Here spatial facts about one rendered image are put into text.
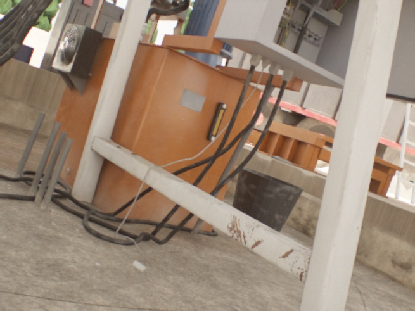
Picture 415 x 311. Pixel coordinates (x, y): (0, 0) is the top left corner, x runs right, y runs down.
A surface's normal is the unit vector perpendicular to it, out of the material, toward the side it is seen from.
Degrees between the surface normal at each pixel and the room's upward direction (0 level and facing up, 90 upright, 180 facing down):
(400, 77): 90
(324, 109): 90
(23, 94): 90
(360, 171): 81
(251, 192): 99
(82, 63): 90
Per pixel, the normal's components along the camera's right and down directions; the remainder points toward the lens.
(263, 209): -0.06, 0.20
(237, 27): -0.78, -0.24
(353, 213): 0.57, 0.08
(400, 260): -0.75, -0.44
